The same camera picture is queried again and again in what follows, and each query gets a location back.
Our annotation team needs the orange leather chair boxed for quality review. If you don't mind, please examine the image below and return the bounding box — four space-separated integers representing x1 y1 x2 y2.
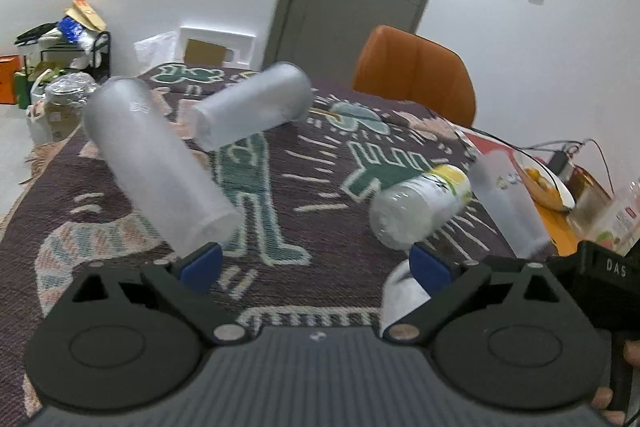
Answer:
352 25 476 127

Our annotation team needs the white cardboard box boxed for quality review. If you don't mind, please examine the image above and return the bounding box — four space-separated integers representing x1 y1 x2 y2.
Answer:
179 26 255 69

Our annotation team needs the frosted cup far left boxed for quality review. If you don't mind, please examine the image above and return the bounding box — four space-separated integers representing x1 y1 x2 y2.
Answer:
82 78 242 257

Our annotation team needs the blue plastic bag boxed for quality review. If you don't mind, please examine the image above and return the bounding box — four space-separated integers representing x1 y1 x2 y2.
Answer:
58 16 90 44

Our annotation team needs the orange storage box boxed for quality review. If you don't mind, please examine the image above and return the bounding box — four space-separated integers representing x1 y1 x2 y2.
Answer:
0 55 21 105

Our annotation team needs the glass jar with label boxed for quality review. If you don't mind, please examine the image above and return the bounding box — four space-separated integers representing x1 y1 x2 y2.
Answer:
567 166 639 256

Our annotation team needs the yellow paper bag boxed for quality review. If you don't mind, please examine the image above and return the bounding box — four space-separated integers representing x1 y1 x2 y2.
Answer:
65 0 106 32

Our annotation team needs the orange fruit in bowl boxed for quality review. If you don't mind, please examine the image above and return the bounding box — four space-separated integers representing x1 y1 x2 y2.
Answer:
524 167 555 194

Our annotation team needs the frosted cup with face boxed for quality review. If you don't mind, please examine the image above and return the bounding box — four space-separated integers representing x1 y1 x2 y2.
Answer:
469 150 555 260

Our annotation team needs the patterned woven table cloth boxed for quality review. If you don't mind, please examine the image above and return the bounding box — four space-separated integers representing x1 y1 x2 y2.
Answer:
0 62 561 427

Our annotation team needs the person's right hand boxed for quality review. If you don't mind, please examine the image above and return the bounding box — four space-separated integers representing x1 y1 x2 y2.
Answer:
591 336 639 426

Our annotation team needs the yellow label plastic bottle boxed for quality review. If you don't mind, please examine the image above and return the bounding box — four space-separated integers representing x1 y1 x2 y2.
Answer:
369 165 472 251

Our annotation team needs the white fruit bowl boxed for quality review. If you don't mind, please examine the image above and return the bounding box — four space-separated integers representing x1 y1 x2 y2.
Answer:
512 150 575 212

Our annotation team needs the black cable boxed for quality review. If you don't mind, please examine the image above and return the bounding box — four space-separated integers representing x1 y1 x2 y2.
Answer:
472 126 616 198

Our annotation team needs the frosted cup back centre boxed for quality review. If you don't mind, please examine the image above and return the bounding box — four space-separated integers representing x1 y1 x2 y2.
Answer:
188 63 314 152

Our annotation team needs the black wire rack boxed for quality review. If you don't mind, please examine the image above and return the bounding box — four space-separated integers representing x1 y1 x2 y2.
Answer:
39 31 112 83

